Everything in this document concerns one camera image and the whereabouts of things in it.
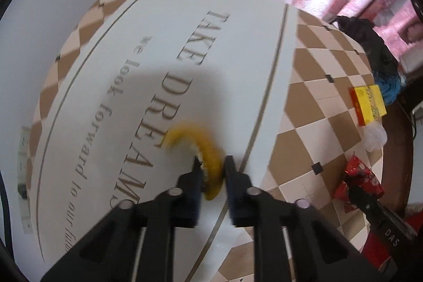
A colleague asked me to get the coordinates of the black clothing pile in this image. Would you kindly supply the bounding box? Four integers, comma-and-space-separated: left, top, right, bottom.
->
332, 16, 402, 79

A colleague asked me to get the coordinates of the blue clothing pile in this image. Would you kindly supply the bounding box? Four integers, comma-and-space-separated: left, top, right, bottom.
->
377, 74, 402, 106

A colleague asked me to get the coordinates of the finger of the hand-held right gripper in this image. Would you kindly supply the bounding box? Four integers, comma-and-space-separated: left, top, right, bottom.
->
347, 181, 384, 220

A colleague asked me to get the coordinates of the yellow flat box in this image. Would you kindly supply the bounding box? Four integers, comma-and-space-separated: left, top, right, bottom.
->
350, 85, 388, 127

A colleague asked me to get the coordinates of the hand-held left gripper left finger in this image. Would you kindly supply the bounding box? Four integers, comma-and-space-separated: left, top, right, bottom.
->
40, 157, 203, 282

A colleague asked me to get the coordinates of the crumpled clear plastic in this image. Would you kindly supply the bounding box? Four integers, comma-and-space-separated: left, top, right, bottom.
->
363, 123, 388, 152

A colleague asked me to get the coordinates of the small red snack packet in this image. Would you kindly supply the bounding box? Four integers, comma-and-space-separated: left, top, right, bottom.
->
333, 155, 385, 215

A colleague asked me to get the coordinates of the black cable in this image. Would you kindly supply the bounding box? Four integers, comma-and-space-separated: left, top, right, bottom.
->
0, 170, 14, 259

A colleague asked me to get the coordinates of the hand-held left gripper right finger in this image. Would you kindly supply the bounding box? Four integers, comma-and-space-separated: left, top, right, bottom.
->
224, 155, 390, 282

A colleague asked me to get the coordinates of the yellow banana peel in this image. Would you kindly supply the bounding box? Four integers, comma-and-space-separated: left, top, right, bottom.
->
164, 122, 223, 201

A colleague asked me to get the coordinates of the red plastic bag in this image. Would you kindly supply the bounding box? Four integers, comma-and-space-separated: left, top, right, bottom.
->
360, 214, 423, 269

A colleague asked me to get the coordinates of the checkered printed tablecloth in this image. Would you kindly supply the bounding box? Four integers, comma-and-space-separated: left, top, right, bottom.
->
25, 0, 387, 282

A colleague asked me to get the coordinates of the white power strip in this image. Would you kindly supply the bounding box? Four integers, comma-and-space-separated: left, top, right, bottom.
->
18, 127, 34, 233

